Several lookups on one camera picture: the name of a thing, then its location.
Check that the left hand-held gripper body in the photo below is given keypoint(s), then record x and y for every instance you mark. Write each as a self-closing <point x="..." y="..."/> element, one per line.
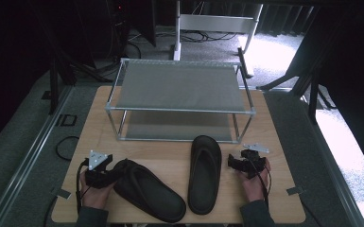
<point x="96" y="161"/>

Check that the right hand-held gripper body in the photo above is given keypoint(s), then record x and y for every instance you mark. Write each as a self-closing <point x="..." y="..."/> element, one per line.
<point x="252" y="159"/>

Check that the black slipper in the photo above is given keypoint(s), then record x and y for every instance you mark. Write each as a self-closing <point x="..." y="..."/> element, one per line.
<point x="152" y="194"/>
<point x="204" y="176"/>

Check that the metal shoe rack grey shelves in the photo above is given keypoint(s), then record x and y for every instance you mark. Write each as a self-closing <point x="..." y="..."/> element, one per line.
<point x="181" y="86"/>

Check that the person's left hand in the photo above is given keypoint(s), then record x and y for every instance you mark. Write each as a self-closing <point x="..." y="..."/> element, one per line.
<point x="95" y="197"/>

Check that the person's right hand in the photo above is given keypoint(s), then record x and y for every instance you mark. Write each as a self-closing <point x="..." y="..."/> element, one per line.
<point x="254" y="187"/>

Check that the grey tape strip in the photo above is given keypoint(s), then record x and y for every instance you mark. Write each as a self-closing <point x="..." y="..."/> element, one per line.
<point x="295" y="190"/>
<point x="61" y="193"/>

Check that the black floor marker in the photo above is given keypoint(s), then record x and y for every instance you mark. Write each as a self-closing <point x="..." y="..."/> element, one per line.
<point x="66" y="120"/>

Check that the black metal stand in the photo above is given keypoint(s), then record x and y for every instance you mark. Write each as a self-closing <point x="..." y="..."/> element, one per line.
<point x="54" y="91"/>
<point x="312" y="94"/>

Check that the dark computer tower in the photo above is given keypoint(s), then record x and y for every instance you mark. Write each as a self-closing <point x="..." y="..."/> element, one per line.
<point x="118" y="25"/>

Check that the silver floor rail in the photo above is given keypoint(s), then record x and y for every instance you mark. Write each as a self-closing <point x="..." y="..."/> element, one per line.
<point x="28" y="164"/>

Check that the white metal table frame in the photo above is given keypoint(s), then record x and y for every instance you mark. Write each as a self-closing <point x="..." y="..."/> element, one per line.
<point x="216" y="22"/>

